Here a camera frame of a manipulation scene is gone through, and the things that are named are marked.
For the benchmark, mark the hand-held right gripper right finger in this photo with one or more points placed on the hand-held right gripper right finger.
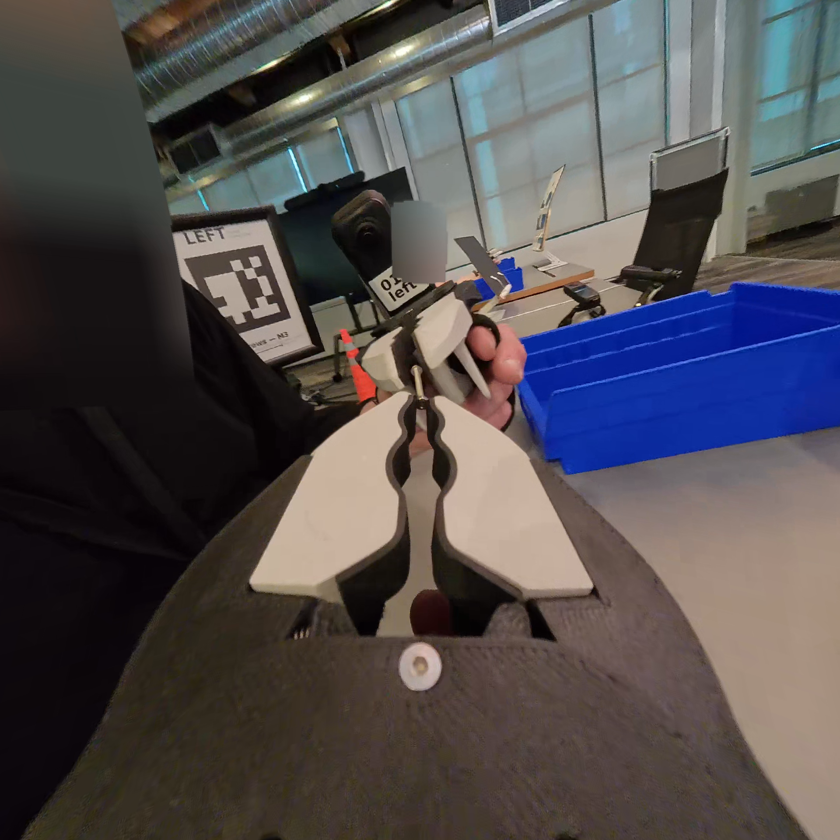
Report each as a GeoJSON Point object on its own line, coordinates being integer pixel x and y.
{"type": "Point", "coordinates": [512, 518]}

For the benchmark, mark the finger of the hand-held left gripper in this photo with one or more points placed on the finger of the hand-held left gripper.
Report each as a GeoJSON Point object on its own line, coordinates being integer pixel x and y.
{"type": "Point", "coordinates": [387, 361]}
{"type": "Point", "coordinates": [443, 334]}

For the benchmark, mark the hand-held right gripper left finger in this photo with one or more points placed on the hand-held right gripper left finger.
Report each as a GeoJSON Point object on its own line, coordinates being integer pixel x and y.
{"type": "Point", "coordinates": [328, 518]}

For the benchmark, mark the small metal bolt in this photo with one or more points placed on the small metal bolt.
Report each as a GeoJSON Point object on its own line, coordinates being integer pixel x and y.
{"type": "Point", "coordinates": [418, 384]}

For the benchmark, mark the person's left forearm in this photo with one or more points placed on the person's left forearm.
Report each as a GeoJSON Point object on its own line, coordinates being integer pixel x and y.
{"type": "Point", "coordinates": [315, 426]}

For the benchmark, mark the person's left hand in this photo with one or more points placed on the person's left hand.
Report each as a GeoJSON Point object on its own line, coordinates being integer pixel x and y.
{"type": "Point", "coordinates": [505, 374]}

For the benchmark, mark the orange traffic cone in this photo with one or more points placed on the orange traffic cone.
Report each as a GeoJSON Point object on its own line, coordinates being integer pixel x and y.
{"type": "Point", "coordinates": [361, 377]}

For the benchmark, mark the black monitor screen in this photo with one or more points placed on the black monitor screen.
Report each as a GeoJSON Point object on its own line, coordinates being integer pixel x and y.
{"type": "Point", "coordinates": [315, 249]}

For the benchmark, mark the black tilted panel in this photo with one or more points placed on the black tilted panel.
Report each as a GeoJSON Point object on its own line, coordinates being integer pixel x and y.
{"type": "Point", "coordinates": [476, 256]}

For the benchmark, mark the small blue plastic bin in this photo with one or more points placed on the small blue plastic bin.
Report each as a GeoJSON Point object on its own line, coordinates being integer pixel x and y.
{"type": "Point", "coordinates": [515, 275]}

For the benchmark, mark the wooden-top table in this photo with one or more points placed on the wooden-top table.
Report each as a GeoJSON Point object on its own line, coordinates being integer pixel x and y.
{"type": "Point", "coordinates": [564, 272]}

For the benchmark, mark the framed black-white marker sign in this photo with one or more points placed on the framed black-white marker sign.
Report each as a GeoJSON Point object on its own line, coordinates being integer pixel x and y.
{"type": "Point", "coordinates": [229, 282]}

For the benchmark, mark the small black device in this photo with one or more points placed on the small black device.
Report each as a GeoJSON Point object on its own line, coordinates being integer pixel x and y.
{"type": "Point", "coordinates": [581, 295]}

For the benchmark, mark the curved instruction board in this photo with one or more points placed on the curved instruction board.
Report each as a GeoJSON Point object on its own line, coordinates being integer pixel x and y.
{"type": "Point", "coordinates": [548, 210]}

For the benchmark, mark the person's black top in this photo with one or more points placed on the person's black top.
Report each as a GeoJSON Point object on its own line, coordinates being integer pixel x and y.
{"type": "Point", "coordinates": [98, 525]}

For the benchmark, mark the black office chair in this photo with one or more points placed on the black office chair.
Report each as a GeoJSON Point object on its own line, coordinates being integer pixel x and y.
{"type": "Point", "coordinates": [682, 223]}

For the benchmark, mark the silver ventilation duct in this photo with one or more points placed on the silver ventilation duct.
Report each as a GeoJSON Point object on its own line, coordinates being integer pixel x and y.
{"type": "Point", "coordinates": [262, 46]}

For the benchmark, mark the grey wall heater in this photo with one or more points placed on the grey wall heater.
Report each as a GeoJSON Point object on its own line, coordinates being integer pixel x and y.
{"type": "Point", "coordinates": [794, 203]}

